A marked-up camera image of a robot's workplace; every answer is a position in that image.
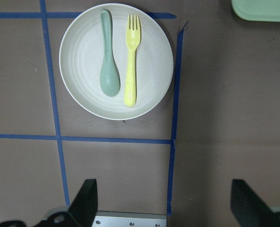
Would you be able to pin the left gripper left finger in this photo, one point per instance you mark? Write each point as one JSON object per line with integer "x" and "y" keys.
{"x": 82, "y": 211}

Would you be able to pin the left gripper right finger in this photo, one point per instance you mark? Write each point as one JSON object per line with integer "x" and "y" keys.
{"x": 249, "y": 209}

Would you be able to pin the white round plate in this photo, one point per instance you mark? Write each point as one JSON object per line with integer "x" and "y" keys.
{"x": 81, "y": 57}

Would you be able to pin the yellow plastic fork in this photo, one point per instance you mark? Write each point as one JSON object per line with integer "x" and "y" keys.
{"x": 133, "y": 39}

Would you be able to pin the green plastic spoon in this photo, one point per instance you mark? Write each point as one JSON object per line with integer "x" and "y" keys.
{"x": 109, "y": 77}

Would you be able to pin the light green tray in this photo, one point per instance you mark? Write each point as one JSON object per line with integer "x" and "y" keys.
{"x": 257, "y": 10}

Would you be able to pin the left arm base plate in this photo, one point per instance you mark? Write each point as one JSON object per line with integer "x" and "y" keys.
{"x": 127, "y": 219}

